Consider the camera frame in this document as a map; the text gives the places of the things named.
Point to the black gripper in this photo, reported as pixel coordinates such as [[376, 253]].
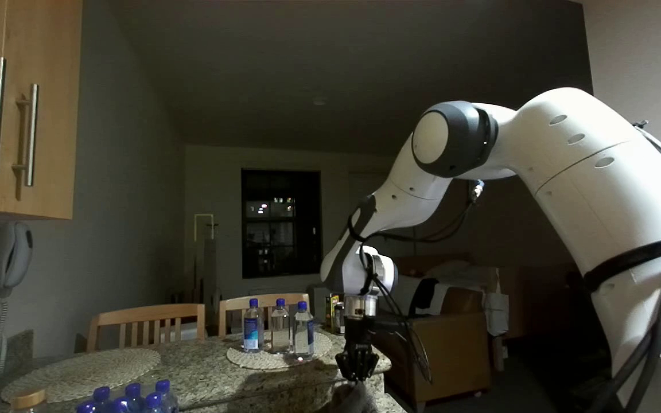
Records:
[[360, 344]]

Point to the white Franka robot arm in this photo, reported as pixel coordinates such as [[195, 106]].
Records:
[[598, 185]]

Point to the clear blue-capped water bottle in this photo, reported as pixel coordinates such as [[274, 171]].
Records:
[[302, 331], [251, 327], [278, 327]]

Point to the brown wooden side cabinet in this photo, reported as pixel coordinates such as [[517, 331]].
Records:
[[445, 360]]

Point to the round woven placemat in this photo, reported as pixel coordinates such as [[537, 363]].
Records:
[[264, 360]]

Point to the wooden slat-back chair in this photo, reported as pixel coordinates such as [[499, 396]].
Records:
[[148, 324], [229, 310]]

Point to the dark window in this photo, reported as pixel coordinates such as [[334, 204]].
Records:
[[281, 222]]

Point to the shrink-wrapped water bottle pack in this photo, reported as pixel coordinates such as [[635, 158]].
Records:
[[132, 400]]

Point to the white wall phone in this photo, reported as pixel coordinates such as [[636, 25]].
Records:
[[10, 260]]

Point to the light wooden wall cabinets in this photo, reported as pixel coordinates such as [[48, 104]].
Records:
[[16, 106]]

